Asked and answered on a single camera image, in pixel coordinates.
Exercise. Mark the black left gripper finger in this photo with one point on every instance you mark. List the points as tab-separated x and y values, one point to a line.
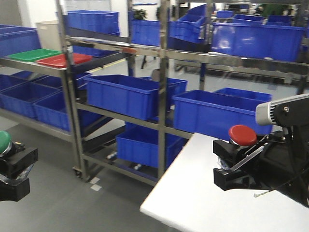
13	189
16	159

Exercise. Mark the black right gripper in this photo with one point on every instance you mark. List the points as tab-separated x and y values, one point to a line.
283	166

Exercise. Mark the green mushroom push button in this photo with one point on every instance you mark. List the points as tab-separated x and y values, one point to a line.
5	143

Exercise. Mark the red mushroom push button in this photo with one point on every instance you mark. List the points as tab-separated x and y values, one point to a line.
242	135

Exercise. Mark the large blue bin lower left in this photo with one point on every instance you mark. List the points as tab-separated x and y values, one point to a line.
213	114

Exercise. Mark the large blue bin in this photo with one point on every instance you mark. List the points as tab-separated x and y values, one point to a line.
257	41
213	114

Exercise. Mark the blue bin behind lower left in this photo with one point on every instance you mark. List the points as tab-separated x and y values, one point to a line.
260	96

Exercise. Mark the green plastic tray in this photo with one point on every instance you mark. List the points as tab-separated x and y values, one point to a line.
34	55

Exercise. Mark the red plastic tray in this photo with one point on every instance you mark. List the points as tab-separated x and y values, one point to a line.
59	61

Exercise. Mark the large blue bin upper left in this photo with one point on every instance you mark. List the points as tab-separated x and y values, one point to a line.
257	41

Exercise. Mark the cream plastic tub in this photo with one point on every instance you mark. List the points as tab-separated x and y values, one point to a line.
49	35

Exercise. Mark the potted green plant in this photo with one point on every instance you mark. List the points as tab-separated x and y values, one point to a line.
139	14

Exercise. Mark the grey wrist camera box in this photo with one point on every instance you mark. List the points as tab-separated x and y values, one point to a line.
285	112

